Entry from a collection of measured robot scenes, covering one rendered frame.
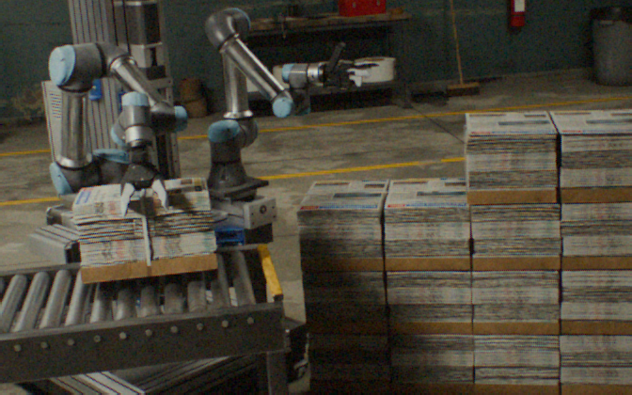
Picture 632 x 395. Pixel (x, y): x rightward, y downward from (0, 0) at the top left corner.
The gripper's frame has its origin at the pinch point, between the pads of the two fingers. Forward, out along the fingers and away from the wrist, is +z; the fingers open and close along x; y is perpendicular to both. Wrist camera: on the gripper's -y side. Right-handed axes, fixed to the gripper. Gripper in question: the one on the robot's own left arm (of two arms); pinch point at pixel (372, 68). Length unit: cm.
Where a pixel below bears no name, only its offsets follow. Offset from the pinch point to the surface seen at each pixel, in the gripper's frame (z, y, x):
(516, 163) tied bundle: 57, 22, 33
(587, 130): 78, 13, 25
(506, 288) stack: 53, 64, 41
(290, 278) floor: -80, 136, -77
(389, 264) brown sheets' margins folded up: 15, 55, 47
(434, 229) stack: 30, 43, 42
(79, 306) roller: -44, 26, 136
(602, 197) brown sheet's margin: 83, 34, 30
